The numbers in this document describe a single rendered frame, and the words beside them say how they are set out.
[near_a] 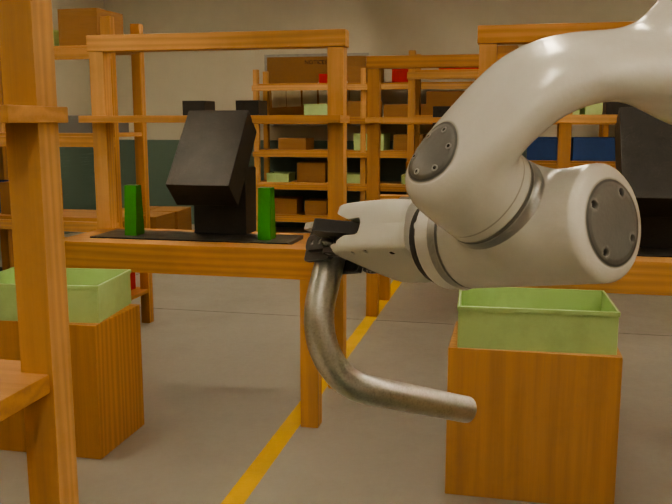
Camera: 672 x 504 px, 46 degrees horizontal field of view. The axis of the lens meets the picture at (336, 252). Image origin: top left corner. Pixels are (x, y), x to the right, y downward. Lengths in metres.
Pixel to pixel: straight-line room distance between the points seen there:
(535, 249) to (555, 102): 0.10
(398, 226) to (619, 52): 0.22
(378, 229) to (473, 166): 0.17
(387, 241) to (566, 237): 0.17
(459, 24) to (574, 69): 10.68
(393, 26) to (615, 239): 10.78
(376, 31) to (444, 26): 0.92
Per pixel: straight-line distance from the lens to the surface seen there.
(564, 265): 0.57
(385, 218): 0.67
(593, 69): 0.55
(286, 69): 11.56
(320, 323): 0.78
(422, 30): 11.26
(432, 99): 8.14
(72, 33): 5.93
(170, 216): 9.69
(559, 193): 0.56
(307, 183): 10.80
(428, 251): 0.64
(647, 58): 0.57
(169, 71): 12.19
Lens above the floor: 1.50
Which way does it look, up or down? 9 degrees down
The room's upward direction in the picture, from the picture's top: straight up
